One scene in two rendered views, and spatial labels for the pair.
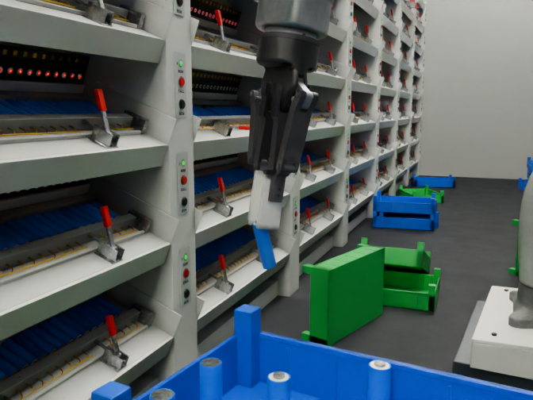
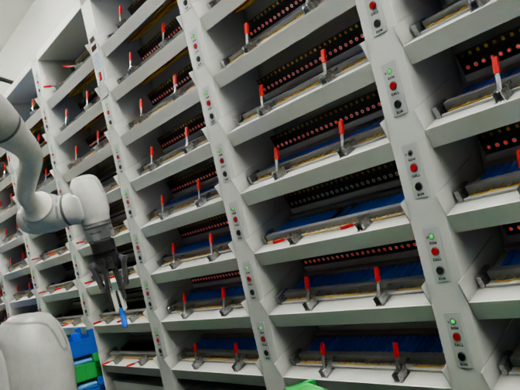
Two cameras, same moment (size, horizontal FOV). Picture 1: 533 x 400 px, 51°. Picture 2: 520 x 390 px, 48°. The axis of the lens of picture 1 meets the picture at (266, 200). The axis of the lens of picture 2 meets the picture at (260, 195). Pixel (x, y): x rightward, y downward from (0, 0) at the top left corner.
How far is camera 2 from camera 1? 251 cm
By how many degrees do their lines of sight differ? 120
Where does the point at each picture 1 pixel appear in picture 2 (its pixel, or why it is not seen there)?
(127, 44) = (208, 210)
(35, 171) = (187, 271)
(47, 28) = (181, 219)
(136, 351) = (248, 370)
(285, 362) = (81, 347)
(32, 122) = (204, 250)
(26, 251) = (211, 301)
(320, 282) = not seen: outside the picture
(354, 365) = not seen: hidden behind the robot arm
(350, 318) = not seen: outside the picture
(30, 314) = (196, 324)
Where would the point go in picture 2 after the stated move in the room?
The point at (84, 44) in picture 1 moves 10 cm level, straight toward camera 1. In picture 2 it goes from (194, 218) to (168, 225)
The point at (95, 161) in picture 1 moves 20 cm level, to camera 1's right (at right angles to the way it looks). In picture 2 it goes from (204, 268) to (169, 278)
